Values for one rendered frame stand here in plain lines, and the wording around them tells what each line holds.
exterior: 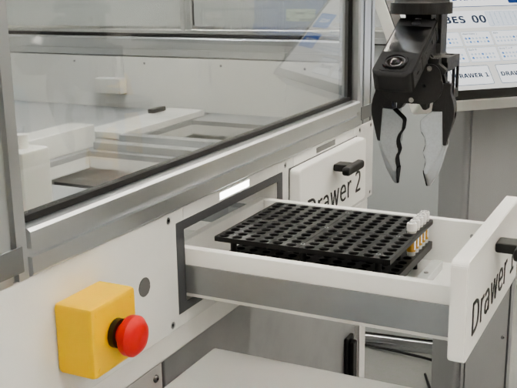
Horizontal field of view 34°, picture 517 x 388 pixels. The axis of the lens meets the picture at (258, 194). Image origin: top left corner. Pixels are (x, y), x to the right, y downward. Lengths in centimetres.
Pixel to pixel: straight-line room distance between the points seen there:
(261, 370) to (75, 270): 28
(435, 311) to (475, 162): 105
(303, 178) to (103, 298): 52
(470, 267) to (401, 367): 192
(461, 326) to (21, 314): 43
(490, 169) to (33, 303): 134
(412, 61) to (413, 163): 179
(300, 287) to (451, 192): 107
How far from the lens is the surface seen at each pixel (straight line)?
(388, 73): 92
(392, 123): 102
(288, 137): 124
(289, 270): 96
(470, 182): 194
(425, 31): 98
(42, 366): 83
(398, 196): 275
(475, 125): 192
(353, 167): 136
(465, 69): 180
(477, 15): 191
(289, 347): 138
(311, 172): 129
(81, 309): 81
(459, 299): 88
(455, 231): 114
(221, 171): 108
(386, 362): 281
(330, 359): 157
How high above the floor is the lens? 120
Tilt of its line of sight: 14 degrees down
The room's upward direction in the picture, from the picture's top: 1 degrees counter-clockwise
